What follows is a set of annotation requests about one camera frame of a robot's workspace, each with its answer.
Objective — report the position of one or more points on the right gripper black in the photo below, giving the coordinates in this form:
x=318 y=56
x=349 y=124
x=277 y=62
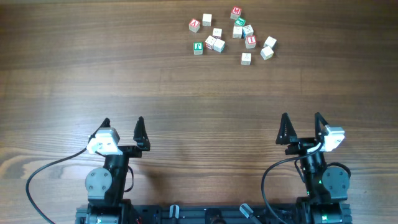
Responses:
x=292 y=135

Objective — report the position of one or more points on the plain block lower right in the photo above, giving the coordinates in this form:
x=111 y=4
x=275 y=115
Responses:
x=267 y=53

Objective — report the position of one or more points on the red letter A block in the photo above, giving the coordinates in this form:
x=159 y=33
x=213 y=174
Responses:
x=194 y=25

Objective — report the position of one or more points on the red edged picture block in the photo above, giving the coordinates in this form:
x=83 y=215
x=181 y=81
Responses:
x=209 y=42

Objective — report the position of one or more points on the red letter M block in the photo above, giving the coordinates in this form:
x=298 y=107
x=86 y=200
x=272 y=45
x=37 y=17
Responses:
x=235 y=13

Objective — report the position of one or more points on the plain block upper right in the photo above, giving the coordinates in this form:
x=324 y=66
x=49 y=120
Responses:
x=270 y=42

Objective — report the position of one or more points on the white picture block centre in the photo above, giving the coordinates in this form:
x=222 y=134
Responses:
x=237 y=32

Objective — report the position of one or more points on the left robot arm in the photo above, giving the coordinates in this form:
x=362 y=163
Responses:
x=106 y=185

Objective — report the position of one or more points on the white block beside red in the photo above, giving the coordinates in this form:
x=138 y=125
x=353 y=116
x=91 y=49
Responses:
x=219 y=45

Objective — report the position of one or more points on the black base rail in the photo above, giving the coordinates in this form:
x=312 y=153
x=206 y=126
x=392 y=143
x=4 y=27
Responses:
x=290 y=213

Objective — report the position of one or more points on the green picture block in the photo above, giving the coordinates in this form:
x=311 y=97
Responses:
x=240 y=22

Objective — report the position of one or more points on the green letter block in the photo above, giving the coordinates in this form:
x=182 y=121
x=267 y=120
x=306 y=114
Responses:
x=198 y=48

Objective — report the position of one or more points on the plain wooden block top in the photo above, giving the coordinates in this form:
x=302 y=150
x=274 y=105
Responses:
x=206 y=20

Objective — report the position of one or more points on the red letter I block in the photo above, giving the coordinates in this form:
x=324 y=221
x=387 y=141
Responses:
x=250 y=42

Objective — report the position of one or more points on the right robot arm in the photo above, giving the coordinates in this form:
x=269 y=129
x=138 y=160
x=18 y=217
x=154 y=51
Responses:
x=326 y=184

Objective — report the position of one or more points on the small white picture block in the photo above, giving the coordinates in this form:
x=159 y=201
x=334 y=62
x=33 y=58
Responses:
x=217 y=33

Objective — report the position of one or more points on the blue edged block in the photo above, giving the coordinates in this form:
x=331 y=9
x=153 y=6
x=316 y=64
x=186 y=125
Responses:
x=248 y=31

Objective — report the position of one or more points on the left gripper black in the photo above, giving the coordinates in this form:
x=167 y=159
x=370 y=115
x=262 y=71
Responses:
x=126 y=149

